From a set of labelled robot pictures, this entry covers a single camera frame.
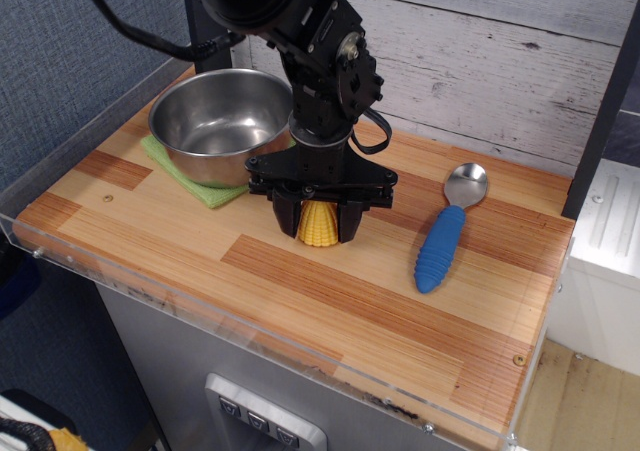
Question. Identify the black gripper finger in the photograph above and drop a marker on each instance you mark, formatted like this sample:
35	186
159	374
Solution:
287	210
349	216

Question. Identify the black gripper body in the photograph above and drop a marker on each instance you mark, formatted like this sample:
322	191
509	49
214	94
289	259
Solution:
335	174

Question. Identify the yellow toy corn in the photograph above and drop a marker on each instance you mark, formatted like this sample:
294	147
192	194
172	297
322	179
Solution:
318	225

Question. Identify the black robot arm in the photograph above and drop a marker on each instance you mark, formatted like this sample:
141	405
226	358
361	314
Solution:
334	82

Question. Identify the silver metal pot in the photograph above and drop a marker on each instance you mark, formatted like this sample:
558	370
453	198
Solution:
212	123

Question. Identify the green cloth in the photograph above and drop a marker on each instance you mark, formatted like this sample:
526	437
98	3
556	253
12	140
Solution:
211	197

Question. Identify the silver toy fridge cabinet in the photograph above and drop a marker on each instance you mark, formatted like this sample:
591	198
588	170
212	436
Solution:
311	363

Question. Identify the silver dispenser button panel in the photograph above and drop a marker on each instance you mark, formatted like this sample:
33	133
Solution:
247	420

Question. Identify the clear acrylic guard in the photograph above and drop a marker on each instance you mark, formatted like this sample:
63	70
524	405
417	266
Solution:
117	217

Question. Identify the white box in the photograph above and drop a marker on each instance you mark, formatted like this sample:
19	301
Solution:
595	311

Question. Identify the yellow black object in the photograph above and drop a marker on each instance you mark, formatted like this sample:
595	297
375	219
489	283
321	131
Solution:
35	437

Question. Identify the blue handled metal spoon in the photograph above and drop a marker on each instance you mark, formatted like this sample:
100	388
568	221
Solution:
466	186

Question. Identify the black vertical post left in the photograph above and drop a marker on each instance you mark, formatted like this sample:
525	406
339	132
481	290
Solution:
203	28

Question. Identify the black vertical post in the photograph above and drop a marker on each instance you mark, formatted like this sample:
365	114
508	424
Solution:
611	103
203	28

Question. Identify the black vertical post right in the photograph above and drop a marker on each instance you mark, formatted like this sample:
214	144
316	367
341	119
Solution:
611	103

